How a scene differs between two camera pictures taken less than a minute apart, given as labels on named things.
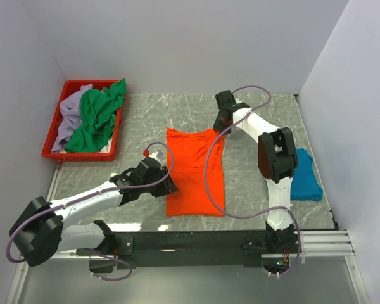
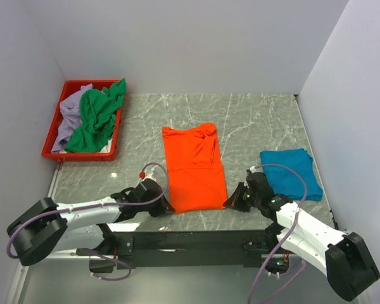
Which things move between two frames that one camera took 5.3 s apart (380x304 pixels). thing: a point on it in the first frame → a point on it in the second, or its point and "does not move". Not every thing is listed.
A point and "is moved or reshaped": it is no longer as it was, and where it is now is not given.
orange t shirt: (190, 151) is moved or reshaped
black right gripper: (221, 123) → (240, 197)
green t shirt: (97, 110) does not move
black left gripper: (164, 185) → (160, 204)
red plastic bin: (71, 88) does not move
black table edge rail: (197, 249) does not move
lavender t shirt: (73, 118) does not move
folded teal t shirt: (304, 184) does not move
